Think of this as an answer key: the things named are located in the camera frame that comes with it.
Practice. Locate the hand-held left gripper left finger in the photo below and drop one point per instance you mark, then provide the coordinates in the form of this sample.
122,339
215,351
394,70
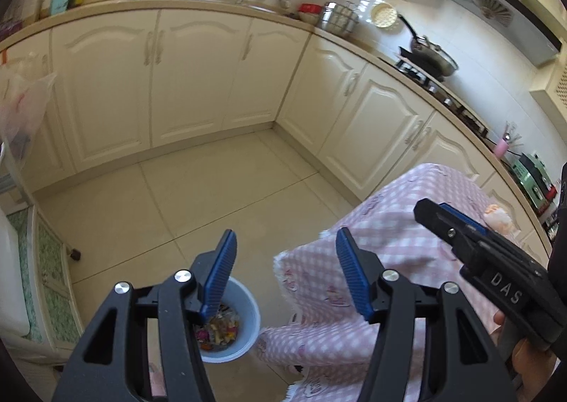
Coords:
219,278

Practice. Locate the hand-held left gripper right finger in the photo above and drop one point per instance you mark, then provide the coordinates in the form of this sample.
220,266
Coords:
352,273

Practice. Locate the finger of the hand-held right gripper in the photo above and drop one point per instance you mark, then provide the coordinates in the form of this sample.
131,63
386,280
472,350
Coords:
443,224
465,218

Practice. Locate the pale blue waste bin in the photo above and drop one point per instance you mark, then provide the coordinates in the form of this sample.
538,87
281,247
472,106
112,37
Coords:
248,309

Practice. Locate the person's right hand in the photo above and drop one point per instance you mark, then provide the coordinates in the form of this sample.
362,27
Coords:
531,362

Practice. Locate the clear bag of food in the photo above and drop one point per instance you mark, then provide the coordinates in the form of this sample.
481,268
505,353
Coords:
498,218

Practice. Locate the pink checkered tablecloth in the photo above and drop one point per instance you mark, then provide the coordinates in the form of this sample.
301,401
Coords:
398,242

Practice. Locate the pile of colourful wrappers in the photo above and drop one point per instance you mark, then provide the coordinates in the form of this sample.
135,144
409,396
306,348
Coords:
221,331

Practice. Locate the green countertop appliance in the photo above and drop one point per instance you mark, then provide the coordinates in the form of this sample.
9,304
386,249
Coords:
534,182

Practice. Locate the pink utensil cup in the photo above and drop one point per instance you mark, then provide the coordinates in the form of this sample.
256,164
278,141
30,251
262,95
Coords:
502,147

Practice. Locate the black gas stove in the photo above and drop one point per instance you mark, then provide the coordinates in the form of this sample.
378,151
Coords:
443,94

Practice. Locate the green patterned storage cabinet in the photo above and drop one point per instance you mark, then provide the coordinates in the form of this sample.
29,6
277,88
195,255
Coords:
48,273

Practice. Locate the cream base cabinet unit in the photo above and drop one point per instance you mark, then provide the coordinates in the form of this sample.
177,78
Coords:
186,74

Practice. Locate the cream round strainer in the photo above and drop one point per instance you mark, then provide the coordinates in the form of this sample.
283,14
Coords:
384,15

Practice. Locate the stacked steel pots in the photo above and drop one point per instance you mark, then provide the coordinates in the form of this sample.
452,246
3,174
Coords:
337,20

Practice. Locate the red food container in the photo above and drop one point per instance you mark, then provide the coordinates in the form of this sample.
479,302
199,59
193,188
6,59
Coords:
310,12

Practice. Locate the clear plastic bag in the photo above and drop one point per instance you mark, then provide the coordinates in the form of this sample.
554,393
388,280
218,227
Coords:
22,109

